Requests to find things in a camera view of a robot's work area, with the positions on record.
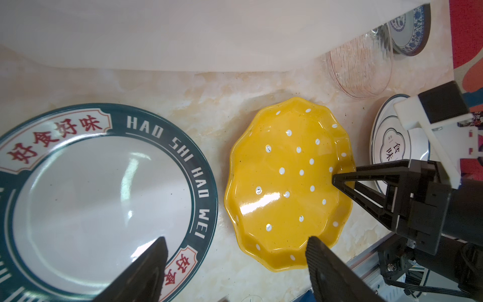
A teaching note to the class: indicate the clear pink glass plate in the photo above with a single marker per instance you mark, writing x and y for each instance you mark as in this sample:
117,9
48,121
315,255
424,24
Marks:
362,67

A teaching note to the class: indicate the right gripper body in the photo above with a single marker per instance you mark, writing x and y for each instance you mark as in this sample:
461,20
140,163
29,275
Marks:
422,197

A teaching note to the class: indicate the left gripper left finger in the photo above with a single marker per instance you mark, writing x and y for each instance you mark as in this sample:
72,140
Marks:
142,280

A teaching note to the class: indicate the blue white porcelain plate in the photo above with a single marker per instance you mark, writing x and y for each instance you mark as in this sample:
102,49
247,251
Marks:
410,32

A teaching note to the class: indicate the white plate black rings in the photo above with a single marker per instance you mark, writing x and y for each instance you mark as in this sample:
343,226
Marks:
396,147

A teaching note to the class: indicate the yellow dotted scalloped plate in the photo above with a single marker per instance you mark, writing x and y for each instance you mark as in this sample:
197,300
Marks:
280,191

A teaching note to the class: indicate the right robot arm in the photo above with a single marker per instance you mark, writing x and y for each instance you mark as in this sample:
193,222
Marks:
464,216

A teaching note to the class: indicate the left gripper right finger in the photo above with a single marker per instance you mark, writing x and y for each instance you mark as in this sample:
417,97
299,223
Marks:
332,279

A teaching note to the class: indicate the green rim plate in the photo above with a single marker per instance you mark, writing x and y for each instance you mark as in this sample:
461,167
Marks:
87,189

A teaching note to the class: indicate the white plastic bin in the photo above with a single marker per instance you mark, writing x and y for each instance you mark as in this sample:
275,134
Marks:
205,36

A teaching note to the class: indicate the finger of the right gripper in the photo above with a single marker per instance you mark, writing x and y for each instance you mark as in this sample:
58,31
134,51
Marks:
389,172
372,201

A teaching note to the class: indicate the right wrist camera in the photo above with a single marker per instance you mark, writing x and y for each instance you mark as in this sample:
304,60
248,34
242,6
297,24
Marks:
441,112

